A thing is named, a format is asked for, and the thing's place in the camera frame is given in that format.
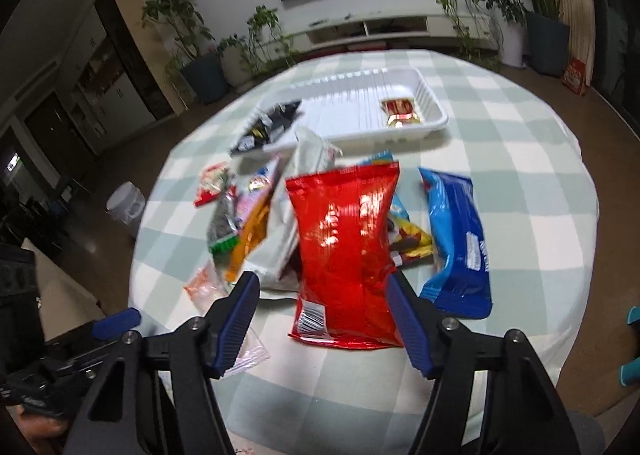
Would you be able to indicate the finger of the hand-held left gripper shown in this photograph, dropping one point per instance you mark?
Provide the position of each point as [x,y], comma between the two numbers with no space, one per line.
[117,322]

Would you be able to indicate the black snack packet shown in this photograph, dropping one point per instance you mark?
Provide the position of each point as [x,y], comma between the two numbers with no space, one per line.
[265,127]

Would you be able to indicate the red cardboard box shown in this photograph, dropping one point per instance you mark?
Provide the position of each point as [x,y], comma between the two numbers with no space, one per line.
[575,77]

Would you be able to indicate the pink snack packet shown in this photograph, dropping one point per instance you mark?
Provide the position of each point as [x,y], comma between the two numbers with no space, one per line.
[252,190]

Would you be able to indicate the large red chip bag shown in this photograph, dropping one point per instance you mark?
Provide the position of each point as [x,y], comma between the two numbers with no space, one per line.
[340,245]

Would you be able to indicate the white television cabinet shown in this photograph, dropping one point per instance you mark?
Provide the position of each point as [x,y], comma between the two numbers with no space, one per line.
[400,19]

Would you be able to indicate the dark green-edged snack packet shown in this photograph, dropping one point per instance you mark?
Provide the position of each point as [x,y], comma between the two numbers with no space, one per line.
[223,225]

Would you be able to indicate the trailing green plant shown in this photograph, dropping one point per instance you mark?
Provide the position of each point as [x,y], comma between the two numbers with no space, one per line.
[462,10]

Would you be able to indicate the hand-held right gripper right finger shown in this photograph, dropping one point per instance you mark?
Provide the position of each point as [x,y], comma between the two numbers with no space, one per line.
[407,330]

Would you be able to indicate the leafy plant in tall white pot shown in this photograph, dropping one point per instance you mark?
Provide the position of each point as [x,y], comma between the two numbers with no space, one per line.
[512,42]

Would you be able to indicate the white plastic bin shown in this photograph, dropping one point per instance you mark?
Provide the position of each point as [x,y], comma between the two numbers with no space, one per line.
[125,202]

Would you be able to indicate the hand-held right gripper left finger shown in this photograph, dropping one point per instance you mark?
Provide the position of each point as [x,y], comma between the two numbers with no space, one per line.
[234,330]

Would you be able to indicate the dark blue biscuit packet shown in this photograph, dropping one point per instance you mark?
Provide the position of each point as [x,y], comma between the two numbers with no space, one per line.
[455,235]

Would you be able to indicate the yellow brown snack packet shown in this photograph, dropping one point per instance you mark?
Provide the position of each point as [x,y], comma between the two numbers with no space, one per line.
[412,240]

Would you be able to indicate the bushy plant in white pot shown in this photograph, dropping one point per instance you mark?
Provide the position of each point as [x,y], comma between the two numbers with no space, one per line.
[237,65]

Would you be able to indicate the tall plant in blue pot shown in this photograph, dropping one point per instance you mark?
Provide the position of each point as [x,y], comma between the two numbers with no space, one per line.
[205,77]

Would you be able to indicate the light blue snack packet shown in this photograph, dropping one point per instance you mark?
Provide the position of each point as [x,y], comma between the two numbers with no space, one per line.
[398,205]

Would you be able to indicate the person's left hand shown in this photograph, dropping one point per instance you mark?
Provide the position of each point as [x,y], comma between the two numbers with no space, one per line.
[40,435]

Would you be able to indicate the clear plastic bag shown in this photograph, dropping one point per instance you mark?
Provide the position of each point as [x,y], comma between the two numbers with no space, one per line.
[252,350]

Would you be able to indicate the white plastic tray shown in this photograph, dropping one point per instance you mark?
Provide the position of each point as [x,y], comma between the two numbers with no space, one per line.
[350,105]

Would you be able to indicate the large-leaf plant in dark pot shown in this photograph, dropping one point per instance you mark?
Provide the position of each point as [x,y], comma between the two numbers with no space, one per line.
[547,45]

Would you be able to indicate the dark glass door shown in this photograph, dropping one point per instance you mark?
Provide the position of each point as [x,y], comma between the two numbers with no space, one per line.
[612,35]

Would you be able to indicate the red gold candy packet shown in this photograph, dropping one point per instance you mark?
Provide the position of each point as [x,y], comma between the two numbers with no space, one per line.
[400,112]

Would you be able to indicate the red white fruit-print packet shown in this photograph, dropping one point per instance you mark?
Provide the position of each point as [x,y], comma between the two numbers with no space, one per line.
[212,182]

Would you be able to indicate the translucent orange snack packet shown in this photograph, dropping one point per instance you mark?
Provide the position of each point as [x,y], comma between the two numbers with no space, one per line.
[202,285]

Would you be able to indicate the teal slipper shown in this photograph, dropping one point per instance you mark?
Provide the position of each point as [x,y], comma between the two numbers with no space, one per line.
[631,370]
[634,315]

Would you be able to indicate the wooden display cabinet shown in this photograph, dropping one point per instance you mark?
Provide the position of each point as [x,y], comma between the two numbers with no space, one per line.
[115,75]

